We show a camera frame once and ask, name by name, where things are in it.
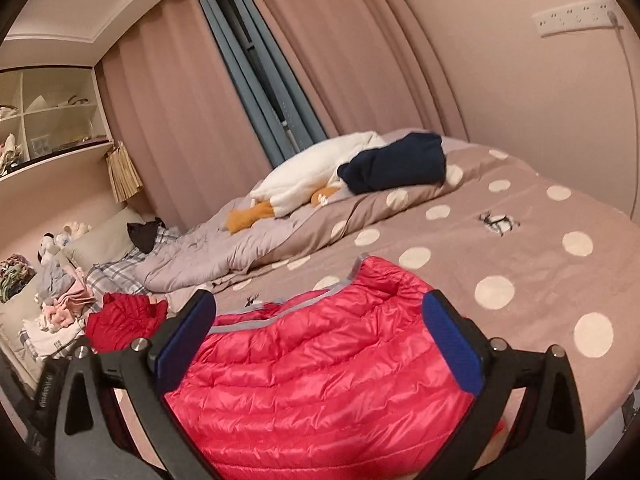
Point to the navy folded garment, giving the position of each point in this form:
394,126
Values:
395,165

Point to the pink curtain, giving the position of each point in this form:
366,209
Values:
360,60
185,110

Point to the multicolour knitted blanket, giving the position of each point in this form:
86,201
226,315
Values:
17,277

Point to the white wall outlet strip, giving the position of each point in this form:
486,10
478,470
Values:
575,19

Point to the plaid pillow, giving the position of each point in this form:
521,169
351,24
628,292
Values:
120,272

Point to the grey folded garment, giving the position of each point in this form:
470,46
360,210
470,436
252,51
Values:
55,282

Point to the blue curtain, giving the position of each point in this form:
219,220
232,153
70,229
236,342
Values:
255,90

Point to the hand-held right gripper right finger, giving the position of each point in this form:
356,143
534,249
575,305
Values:
452,347

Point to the white folded garment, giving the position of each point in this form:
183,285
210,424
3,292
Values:
50,342

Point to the pink-red hooded puffer jacket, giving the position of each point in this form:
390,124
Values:
310,375

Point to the dark red folded puffer jacket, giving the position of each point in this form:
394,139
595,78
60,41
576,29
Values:
120,320

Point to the white wall shelf unit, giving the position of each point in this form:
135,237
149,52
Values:
65,152

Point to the brown polka dot bed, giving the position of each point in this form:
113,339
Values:
525,265

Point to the white goose plush toy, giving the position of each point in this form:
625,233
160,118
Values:
305,180

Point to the black cloth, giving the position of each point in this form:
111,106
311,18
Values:
145,235

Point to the grey quilt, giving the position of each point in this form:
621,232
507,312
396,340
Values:
200,260

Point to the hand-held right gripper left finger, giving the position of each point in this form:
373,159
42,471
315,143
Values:
184,342

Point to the pink folded garment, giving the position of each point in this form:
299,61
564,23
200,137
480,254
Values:
75,305

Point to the cream cloth bundle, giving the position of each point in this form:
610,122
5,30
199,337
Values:
10,152

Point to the cream plush toy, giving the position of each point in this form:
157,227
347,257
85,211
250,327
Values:
75,232

